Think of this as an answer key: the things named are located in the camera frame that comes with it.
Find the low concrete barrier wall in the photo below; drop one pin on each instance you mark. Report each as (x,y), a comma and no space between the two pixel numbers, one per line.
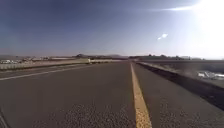
(186,81)

